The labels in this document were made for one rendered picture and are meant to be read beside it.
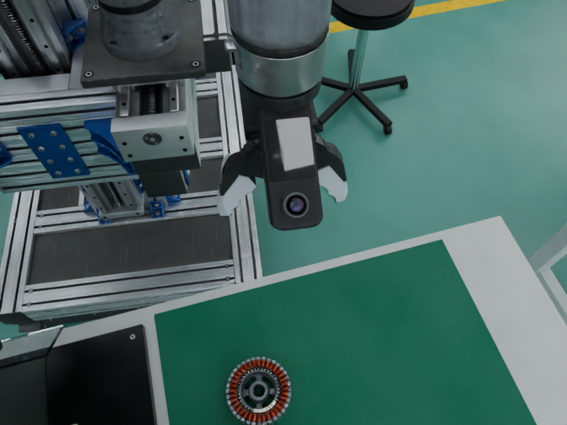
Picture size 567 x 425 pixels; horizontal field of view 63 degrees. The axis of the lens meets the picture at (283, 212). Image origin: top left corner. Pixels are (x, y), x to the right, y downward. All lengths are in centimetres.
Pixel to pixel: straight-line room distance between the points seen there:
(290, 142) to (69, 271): 137
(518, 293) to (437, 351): 21
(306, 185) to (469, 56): 231
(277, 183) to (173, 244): 125
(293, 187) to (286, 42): 12
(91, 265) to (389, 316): 106
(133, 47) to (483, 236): 79
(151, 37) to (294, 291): 54
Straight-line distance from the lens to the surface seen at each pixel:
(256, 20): 33
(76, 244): 174
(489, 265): 105
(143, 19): 90
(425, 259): 101
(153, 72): 90
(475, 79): 255
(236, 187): 49
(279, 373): 86
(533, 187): 222
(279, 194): 40
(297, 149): 40
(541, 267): 175
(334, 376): 90
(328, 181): 50
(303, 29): 34
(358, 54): 211
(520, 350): 101
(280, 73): 36
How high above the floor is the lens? 162
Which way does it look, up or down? 59 degrees down
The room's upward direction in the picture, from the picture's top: straight up
